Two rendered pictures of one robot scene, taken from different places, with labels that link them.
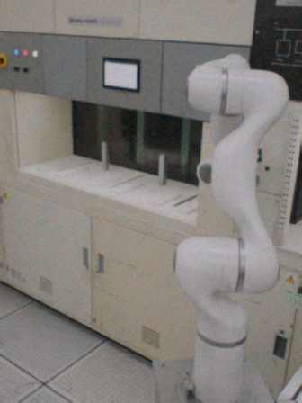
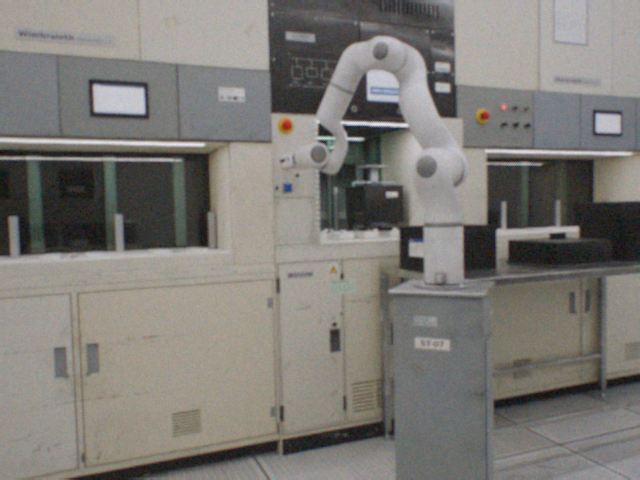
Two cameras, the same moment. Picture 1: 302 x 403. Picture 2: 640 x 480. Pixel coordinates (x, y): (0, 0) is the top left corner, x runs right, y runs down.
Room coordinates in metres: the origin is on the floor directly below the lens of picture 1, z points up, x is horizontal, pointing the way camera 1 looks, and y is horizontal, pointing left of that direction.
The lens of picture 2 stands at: (0.36, 1.51, 1.00)
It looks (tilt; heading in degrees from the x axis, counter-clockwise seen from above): 3 degrees down; 302
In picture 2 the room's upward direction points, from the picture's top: 1 degrees counter-clockwise
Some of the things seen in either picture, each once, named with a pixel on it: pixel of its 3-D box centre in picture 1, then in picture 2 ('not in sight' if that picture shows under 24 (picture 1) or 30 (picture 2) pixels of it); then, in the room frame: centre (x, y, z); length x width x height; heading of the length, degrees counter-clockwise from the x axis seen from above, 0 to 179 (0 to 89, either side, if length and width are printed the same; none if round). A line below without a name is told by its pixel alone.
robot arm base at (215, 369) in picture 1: (217, 363); (443, 256); (0.95, -0.18, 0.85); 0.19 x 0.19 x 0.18
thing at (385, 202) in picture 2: not in sight; (373, 198); (1.58, -0.99, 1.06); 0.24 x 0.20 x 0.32; 54
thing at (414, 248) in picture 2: not in sight; (447, 247); (1.11, -0.67, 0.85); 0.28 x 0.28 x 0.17; 63
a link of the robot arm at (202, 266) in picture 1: (211, 287); (438, 187); (0.95, -0.14, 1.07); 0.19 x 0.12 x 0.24; 86
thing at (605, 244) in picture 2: not in sight; (557, 247); (0.74, -0.99, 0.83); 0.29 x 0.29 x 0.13; 54
